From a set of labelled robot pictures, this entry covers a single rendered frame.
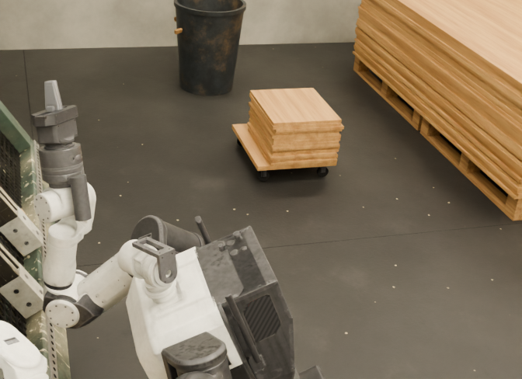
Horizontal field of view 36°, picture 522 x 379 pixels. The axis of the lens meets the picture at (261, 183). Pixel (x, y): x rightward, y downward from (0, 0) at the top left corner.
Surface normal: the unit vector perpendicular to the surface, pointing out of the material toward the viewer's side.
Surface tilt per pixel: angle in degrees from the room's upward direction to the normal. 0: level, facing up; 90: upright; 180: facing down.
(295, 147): 90
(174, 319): 23
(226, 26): 95
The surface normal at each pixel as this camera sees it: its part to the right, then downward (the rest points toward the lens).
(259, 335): 0.27, 0.48
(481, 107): -0.96, 0.07
